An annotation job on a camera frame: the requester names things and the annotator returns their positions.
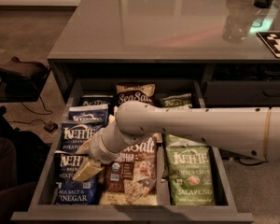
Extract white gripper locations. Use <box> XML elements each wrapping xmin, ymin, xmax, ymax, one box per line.
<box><xmin>73</xmin><ymin>130</ymin><xmax>119</xmax><ymax>182</ymax></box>

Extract blue kettle chip bag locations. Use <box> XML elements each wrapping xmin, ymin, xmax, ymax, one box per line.
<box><xmin>79</xmin><ymin>95</ymin><xmax>113</xmax><ymax>105</ymax></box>
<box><xmin>61</xmin><ymin>120</ymin><xmax>104</xmax><ymax>153</ymax></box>
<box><xmin>55</xmin><ymin>153</ymin><xmax>97</xmax><ymax>205</ymax></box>
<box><xmin>68</xmin><ymin>104</ymin><xmax>108</xmax><ymax>125</ymax></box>

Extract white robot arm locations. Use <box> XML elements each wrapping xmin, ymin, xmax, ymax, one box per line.
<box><xmin>73</xmin><ymin>101</ymin><xmax>280</xmax><ymax>181</ymax></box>

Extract cream bag under front row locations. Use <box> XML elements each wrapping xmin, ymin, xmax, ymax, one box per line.
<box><xmin>99</xmin><ymin>192</ymin><xmax>158</xmax><ymax>205</ymax></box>

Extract front brown Sea Salt bag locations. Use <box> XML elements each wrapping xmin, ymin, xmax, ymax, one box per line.
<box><xmin>105</xmin><ymin>136</ymin><xmax>157</xmax><ymax>195</ymax></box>

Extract brown sea salt bag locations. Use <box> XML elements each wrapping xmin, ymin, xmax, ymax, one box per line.
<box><xmin>105</xmin><ymin>136</ymin><xmax>157</xmax><ymax>195</ymax></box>
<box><xmin>116</xmin><ymin>83</ymin><xmax>156</xmax><ymax>105</ymax></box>

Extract open grey top drawer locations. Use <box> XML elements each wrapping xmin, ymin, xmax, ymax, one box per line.
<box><xmin>12</xmin><ymin>78</ymin><xmax>253</xmax><ymax>224</ymax></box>

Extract rear brown Sea Salt bag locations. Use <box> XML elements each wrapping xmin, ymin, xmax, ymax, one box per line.
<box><xmin>116</xmin><ymin>83</ymin><xmax>156</xmax><ymax>105</ymax></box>

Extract front green Kettle jalapeno bag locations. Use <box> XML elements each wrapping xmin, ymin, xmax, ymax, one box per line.
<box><xmin>166</xmin><ymin>142</ymin><xmax>216</xmax><ymax>206</ymax></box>

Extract rear green Kettle bag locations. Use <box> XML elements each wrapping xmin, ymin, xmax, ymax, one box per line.
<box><xmin>160</xmin><ymin>93</ymin><xmax>192</xmax><ymax>108</ymax></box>

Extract grey counter cabinet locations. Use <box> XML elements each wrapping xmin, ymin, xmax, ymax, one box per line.
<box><xmin>48</xmin><ymin>0</ymin><xmax>280</xmax><ymax>96</ymax></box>

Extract black power adapter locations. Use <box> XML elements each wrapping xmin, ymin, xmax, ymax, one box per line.
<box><xmin>44</xmin><ymin>121</ymin><xmax>58</xmax><ymax>133</ymax></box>

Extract person leg dark trousers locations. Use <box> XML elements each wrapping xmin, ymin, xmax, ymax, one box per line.
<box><xmin>0</xmin><ymin>137</ymin><xmax>36</xmax><ymax>224</ymax></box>

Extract black white marker tag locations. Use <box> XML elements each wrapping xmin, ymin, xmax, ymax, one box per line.
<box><xmin>257</xmin><ymin>31</ymin><xmax>280</xmax><ymax>58</ymax></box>

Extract black floor cable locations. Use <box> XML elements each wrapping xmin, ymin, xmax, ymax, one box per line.
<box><xmin>8</xmin><ymin>93</ymin><xmax>54</xmax><ymax>126</ymax></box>

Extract black cable under cabinet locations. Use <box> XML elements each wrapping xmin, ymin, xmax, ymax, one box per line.
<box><xmin>232</xmin><ymin>156</ymin><xmax>269</xmax><ymax>167</ymax></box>

